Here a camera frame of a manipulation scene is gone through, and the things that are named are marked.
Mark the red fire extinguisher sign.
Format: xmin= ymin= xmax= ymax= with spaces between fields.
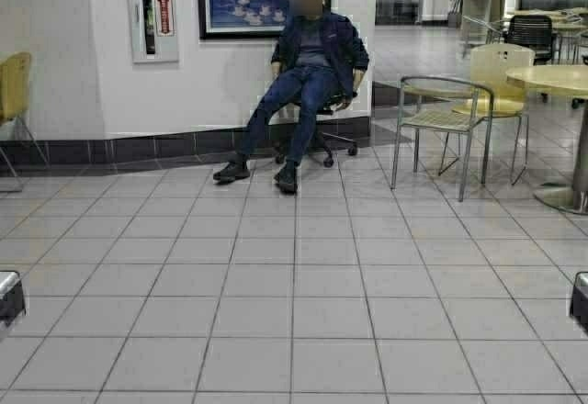
xmin=155 ymin=0 xmax=175 ymax=37

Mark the yellow chair at left edge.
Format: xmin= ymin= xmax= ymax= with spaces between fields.
xmin=1 ymin=51 xmax=50 ymax=168

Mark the yellow wooden chair by round table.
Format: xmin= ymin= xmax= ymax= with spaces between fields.
xmin=449 ymin=43 xmax=535 ymax=184

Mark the metal frame slatted chair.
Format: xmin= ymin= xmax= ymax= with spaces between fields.
xmin=390 ymin=74 xmax=494 ymax=201

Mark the black rolling office chair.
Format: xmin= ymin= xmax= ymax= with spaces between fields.
xmin=274 ymin=93 xmax=358 ymax=168

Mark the black mesh chair background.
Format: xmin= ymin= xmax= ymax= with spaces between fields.
xmin=504 ymin=15 xmax=556 ymax=65

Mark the round yellow table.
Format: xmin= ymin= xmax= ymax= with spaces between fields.
xmin=506 ymin=65 xmax=587 ymax=216

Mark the white fire extinguisher cabinet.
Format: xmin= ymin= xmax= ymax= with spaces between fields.
xmin=128 ymin=0 xmax=179 ymax=63

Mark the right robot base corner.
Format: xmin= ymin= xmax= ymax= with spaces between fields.
xmin=569 ymin=271 xmax=588 ymax=331

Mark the seated person in blue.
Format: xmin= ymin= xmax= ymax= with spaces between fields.
xmin=213 ymin=0 xmax=369 ymax=194

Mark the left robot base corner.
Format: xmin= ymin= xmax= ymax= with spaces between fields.
xmin=1 ymin=271 xmax=27 ymax=340

